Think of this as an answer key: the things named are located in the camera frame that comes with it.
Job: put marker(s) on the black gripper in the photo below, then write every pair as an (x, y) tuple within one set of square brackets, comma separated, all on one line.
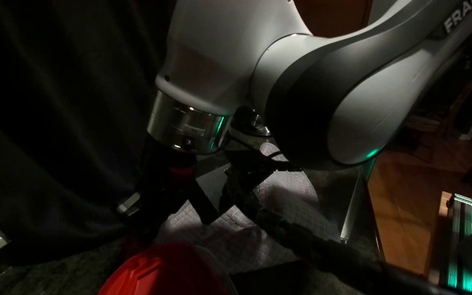
[(164, 180)]

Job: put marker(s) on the red plastic lid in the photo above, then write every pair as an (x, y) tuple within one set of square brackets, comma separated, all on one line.
[(164, 270)]

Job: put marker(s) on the grey quilted cloth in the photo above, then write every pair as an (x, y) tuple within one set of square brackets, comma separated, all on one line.
[(279, 218)]

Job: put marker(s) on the black curtain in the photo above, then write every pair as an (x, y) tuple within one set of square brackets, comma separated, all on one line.
[(56, 108)]

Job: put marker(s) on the aluminium profile frame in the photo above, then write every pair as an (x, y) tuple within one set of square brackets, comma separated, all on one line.
[(465, 246)]

